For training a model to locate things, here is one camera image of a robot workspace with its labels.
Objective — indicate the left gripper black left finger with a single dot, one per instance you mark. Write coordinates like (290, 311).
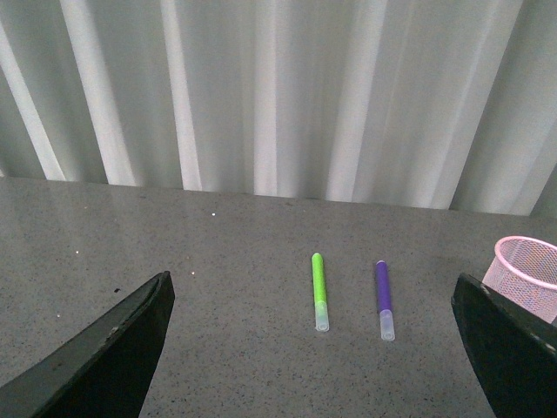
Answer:
(105, 370)

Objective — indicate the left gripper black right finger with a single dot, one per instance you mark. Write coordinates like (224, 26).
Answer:
(512, 351)

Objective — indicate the purple marker pen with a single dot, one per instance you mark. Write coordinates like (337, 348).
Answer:
(386, 323)

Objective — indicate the pink mesh cup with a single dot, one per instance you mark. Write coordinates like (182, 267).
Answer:
(524, 271)

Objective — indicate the green marker pen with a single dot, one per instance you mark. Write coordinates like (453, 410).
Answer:
(319, 294)

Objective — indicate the white pleated curtain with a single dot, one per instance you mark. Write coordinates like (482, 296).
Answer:
(437, 104)

